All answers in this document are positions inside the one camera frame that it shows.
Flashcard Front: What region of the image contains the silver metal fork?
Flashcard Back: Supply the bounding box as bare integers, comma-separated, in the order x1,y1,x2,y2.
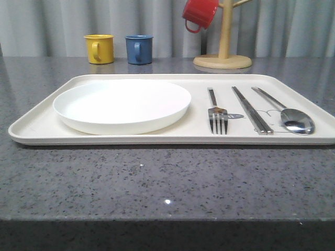
207,87,228,135

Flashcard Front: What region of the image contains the silver chopstick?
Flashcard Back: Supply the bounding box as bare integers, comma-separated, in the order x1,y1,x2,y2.
233,86,274,135
232,86,266,134

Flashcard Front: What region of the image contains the silver metal spoon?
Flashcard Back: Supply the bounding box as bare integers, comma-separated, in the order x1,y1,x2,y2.
251,87,316,135

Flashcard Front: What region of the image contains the white round plate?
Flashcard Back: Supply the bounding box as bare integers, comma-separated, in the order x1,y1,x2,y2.
53,79,192,135

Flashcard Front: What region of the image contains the cream bunny serving tray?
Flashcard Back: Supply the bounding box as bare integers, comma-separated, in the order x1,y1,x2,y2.
8,74,334,145

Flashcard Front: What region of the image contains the blue enamel mug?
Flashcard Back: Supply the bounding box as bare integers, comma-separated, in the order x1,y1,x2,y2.
125,35,153,65

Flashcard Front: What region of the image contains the wooden mug tree stand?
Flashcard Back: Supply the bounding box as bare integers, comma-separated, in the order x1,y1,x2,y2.
193,0,252,70

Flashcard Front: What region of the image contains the yellow enamel mug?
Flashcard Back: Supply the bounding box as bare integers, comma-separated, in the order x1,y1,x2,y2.
84,34,114,64

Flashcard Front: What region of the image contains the red enamel mug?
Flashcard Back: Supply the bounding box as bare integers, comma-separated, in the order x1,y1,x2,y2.
182,0,219,33

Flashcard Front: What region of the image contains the grey curtain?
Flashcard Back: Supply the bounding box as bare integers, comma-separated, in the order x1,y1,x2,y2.
1,1,334,58

